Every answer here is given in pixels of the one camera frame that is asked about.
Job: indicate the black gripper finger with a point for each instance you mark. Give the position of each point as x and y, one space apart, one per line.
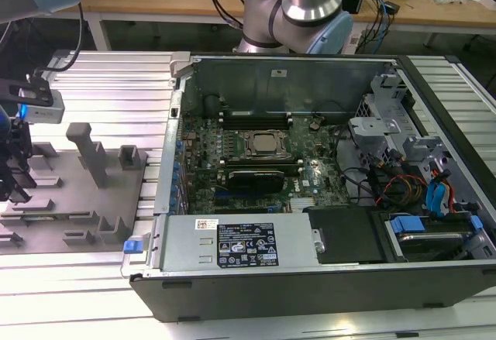
5 185
21 150

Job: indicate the black RAM slot bank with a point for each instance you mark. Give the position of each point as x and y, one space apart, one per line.
255 124
263 165

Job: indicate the installed RAM stick with label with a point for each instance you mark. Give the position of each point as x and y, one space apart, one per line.
255 114

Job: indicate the grey parts rack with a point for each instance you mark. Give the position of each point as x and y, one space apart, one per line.
97 200

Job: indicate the blue case latch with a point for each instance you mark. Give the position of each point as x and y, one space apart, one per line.
132 247

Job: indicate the grey power supply unit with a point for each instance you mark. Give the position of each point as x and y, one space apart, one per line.
186 247

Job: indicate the black graphics card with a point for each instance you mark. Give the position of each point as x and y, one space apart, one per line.
255 185

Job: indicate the CPU in socket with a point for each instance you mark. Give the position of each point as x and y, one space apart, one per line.
265 143

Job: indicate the black power supply label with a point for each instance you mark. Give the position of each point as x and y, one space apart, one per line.
248 245

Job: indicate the small silver heatsink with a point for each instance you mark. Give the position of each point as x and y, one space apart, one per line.
302 205

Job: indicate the green motherboard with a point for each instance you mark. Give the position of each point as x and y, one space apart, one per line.
310 162

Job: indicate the round coin battery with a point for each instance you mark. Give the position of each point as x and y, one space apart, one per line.
314 124

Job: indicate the open black PC case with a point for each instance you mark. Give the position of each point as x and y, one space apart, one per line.
310 293

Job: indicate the grey metal drive cage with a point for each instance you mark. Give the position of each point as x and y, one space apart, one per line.
372 131

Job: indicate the small flat black device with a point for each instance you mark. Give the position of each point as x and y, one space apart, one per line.
390 8

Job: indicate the hard disk in blue carrier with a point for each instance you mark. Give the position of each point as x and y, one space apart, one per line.
426 235

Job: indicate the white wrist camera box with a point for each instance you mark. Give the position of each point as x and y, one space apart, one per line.
46 111

